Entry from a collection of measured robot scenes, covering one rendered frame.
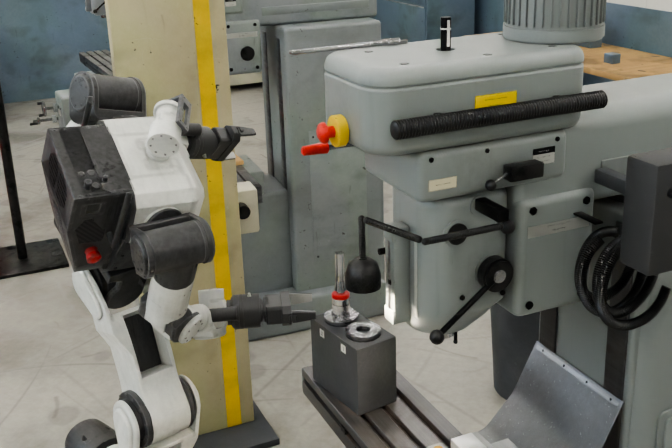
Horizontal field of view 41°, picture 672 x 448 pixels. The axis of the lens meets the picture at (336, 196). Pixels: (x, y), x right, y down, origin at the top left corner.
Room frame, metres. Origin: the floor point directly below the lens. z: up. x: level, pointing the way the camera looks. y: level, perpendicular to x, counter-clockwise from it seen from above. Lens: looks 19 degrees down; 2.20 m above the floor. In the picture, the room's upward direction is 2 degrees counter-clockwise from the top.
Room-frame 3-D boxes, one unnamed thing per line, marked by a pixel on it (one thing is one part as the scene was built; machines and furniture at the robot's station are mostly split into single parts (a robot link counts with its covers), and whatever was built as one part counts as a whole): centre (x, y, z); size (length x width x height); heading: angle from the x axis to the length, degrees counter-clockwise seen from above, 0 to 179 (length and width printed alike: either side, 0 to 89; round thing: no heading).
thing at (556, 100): (1.59, -0.31, 1.79); 0.45 x 0.04 x 0.04; 113
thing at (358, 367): (2.06, -0.03, 1.04); 0.22 x 0.12 x 0.20; 32
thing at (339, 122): (1.62, -0.01, 1.76); 0.06 x 0.02 x 0.06; 23
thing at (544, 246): (1.79, -0.40, 1.47); 0.24 x 0.19 x 0.26; 23
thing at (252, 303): (2.09, 0.19, 1.17); 0.13 x 0.12 x 0.10; 6
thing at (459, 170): (1.73, -0.26, 1.68); 0.34 x 0.24 x 0.10; 113
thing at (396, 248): (1.67, -0.12, 1.44); 0.04 x 0.04 x 0.21; 23
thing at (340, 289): (2.11, 0.00, 1.25); 0.03 x 0.03 x 0.11
